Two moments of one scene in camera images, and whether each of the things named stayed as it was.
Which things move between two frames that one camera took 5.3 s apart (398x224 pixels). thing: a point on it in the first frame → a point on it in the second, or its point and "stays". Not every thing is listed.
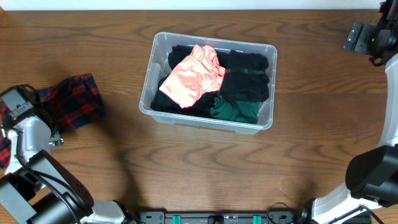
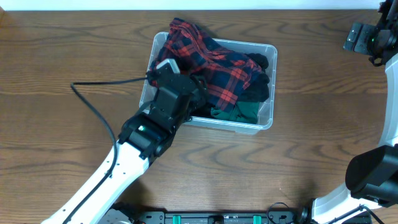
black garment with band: [245, 79] stays
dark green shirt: [240, 111] stays
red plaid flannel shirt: [69, 104] → [224, 76]
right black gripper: [365, 46] stays
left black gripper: [43, 101] → [183, 83]
